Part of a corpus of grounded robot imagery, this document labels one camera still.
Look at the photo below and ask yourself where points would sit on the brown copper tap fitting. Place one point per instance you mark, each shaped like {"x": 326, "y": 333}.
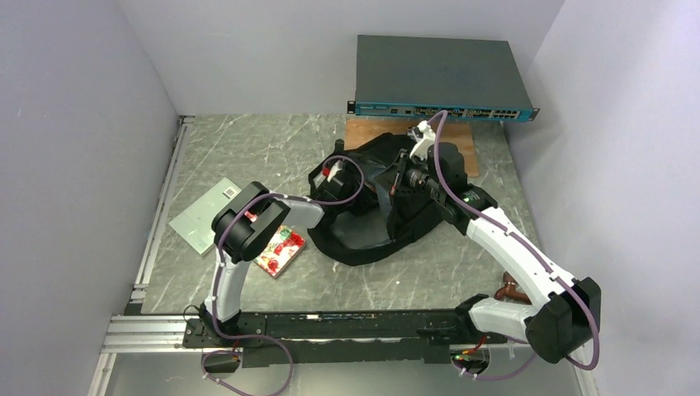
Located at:
{"x": 509, "y": 290}

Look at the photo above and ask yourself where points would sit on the wooden base board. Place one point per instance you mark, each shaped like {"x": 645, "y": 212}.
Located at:
{"x": 358, "y": 132}

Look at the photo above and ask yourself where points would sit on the grey notebook with label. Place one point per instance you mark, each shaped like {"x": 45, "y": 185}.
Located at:
{"x": 193, "y": 224}

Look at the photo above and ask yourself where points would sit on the teal network switch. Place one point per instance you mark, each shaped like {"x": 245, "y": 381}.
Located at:
{"x": 416, "y": 77}

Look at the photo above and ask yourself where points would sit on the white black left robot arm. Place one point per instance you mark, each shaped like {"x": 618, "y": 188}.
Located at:
{"x": 243, "y": 229}

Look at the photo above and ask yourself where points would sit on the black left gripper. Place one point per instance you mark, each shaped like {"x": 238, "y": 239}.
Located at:
{"x": 368, "y": 200}

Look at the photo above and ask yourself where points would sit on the red colourful book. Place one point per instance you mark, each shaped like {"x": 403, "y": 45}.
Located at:
{"x": 282, "y": 249}

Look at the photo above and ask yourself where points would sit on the black student backpack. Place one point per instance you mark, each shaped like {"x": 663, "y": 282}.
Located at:
{"x": 360, "y": 239}

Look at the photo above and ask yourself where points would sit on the aluminium frame rail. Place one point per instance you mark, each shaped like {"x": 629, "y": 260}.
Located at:
{"x": 132, "y": 332}

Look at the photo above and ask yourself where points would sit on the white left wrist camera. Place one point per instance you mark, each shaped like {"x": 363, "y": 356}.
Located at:
{"x": 335, "y": 171}

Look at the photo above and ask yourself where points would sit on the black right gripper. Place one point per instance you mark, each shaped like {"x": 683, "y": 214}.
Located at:
{"x": 402, "y": 164}

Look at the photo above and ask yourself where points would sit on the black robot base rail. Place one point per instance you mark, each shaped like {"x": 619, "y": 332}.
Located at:
{"x": 432, "y": 336}

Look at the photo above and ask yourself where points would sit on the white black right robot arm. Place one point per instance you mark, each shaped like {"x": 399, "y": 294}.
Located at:
{"x": 564, "y": 311}

